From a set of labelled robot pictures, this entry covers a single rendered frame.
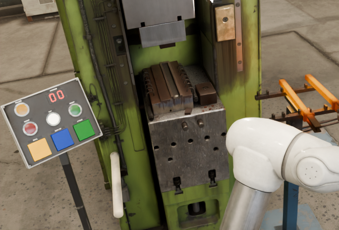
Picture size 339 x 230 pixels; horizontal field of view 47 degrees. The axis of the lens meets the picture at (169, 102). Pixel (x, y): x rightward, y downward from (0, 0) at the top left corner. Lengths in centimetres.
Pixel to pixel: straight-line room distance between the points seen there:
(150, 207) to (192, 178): 47
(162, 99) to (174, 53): 49
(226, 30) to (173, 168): 74
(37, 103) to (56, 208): 136
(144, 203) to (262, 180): 149
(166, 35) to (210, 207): 108
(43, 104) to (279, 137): 105
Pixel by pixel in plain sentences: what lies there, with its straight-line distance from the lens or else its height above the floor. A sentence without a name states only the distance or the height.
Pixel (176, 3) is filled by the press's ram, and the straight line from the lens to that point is 170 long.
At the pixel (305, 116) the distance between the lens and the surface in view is 178.
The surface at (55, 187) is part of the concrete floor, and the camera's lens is 312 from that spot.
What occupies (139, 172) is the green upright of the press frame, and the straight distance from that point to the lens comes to 228.
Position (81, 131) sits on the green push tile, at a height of 101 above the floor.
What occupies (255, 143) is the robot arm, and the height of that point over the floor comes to 131.
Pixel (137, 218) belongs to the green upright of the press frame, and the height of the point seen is 11.
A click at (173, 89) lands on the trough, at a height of 99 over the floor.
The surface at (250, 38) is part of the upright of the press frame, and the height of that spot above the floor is 116.
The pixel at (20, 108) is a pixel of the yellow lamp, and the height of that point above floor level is 117.
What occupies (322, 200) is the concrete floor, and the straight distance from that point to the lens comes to 276.
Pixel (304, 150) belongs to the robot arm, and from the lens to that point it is 96.
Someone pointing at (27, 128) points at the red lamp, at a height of 109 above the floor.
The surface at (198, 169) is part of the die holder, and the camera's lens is 207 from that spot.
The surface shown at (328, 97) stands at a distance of 185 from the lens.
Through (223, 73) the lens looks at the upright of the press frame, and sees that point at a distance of 204.
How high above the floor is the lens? 192
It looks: 30 degrees down
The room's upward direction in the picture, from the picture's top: 8 degrees counter-clockwise
